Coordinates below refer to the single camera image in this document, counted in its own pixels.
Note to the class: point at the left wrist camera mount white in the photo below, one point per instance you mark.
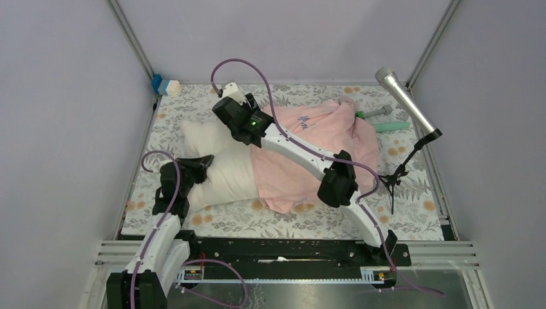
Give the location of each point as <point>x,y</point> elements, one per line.
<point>162,163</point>

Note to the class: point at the silver microphone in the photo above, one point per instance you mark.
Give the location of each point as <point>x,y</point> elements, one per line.
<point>388,79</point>

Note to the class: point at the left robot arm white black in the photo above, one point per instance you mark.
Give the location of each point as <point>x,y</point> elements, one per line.
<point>146,280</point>

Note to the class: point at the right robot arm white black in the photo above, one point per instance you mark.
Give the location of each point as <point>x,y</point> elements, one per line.
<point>335,172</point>

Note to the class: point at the pink purple pillowcase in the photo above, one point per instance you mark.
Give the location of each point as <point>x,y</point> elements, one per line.
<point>328,129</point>

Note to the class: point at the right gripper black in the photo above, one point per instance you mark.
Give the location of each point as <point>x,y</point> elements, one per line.
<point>253,102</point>

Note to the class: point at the floral table cloth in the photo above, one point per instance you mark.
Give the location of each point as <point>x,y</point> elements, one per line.
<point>417,216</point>

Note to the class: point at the white pillow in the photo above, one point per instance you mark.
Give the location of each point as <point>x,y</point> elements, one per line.
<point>230,177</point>

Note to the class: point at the white slotted cable duct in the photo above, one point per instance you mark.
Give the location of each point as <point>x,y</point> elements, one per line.
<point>280,274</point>

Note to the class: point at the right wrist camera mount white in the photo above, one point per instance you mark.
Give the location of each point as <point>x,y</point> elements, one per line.
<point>232,91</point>

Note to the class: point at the blue white block toy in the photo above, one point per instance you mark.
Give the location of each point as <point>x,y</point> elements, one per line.
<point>165,87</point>

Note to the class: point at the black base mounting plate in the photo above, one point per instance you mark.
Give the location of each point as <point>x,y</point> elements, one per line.
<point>236,253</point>

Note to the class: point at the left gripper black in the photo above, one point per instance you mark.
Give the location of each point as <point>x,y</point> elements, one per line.
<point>199,165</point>

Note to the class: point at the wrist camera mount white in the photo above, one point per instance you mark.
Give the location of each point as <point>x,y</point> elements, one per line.
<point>232,91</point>
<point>162,163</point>

